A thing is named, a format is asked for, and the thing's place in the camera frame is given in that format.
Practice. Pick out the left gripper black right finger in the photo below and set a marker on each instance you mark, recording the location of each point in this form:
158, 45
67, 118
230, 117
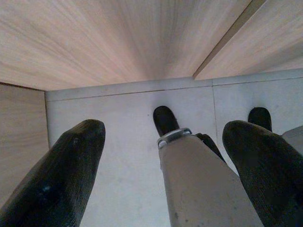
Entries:
267, 175

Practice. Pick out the black robot left foot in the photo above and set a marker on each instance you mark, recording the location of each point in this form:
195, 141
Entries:
165, 120

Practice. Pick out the wide wooden cabinet door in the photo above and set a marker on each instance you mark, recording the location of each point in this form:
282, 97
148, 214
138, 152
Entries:
106, 40

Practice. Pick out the black robot right foot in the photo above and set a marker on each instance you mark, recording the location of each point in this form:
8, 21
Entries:
260, 117

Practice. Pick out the wooden cabinet side panel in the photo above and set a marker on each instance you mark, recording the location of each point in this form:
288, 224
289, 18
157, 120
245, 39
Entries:
21, 132

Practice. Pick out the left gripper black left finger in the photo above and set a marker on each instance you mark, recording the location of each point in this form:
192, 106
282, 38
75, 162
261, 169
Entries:
54, 179

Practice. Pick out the grey robot right leg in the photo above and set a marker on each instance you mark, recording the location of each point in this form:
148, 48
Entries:
294, 139

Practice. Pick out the narrow wooden cabinet door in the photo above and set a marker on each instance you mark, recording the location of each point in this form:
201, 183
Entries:
265, 47

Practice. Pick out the black robot foot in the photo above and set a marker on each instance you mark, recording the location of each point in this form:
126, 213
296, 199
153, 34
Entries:
165, 120
260, 117

